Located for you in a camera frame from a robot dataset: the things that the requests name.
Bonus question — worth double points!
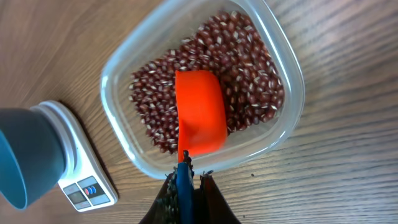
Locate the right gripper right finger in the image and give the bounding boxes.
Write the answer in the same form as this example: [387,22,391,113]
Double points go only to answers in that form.
[193,170,241,224]

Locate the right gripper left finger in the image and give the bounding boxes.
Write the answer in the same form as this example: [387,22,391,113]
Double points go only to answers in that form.
[139,168,180,224]

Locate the red measuring scoop blue handle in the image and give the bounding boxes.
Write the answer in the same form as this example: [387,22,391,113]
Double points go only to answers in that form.
[175,70,227,223]

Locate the white kitchen scale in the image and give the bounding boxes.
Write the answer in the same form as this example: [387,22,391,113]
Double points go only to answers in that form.
[31,100,119,212]

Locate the blue bowl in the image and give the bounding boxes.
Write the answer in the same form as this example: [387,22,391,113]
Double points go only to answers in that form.
[1,108,66,210]

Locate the clear plastic container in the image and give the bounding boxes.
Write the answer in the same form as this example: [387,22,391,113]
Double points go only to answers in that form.
[100,0,305,179]

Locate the red adzuki beans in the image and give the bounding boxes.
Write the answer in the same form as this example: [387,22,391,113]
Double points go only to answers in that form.
[128,11,285,154]

